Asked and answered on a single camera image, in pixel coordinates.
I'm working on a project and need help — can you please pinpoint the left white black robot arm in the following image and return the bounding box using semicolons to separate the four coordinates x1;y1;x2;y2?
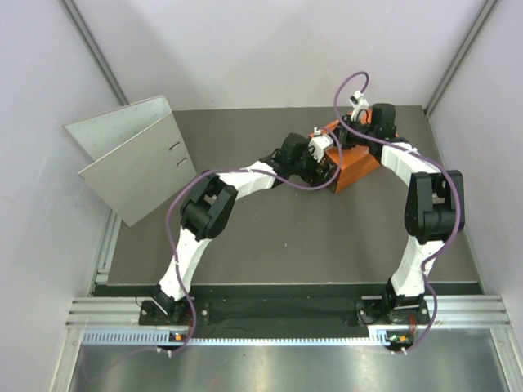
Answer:
154;128;342;324

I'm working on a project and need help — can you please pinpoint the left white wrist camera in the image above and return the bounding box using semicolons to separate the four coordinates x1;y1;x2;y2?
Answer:
307;127;333;163

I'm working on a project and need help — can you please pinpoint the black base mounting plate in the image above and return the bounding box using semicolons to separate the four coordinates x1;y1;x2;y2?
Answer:
139;295;430;328

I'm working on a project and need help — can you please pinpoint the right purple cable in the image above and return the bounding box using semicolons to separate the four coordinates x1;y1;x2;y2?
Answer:
333;71;466;354

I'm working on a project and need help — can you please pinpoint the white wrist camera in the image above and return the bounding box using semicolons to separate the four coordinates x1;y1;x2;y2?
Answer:
350;91;369;122
307;127;333;163

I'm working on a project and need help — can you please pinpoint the purple cable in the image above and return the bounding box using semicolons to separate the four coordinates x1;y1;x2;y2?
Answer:
333;71;466;354
166;127;344;355

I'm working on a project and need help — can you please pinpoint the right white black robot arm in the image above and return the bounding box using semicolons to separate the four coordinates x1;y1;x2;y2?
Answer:
337;98;465;323

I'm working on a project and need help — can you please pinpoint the orange drawer box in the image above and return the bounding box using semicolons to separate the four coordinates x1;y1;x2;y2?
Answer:
320;108;380;194

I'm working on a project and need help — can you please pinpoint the aluminium rail frame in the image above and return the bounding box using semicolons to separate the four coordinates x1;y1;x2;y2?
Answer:
51;202;522;391

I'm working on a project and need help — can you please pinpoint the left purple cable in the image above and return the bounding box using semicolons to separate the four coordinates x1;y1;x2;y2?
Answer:
166;127;344;355

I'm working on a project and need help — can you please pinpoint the grey slotted cable duct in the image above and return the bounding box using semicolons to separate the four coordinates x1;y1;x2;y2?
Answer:
81;326;411;349

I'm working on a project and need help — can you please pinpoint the grey ring binder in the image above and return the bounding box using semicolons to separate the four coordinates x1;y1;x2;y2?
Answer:
65;96;196;226

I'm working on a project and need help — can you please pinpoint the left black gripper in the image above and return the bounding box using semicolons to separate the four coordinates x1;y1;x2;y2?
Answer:
289;140;333;190

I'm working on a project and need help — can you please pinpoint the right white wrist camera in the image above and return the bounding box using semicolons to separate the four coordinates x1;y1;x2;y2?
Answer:
350;91;369;122

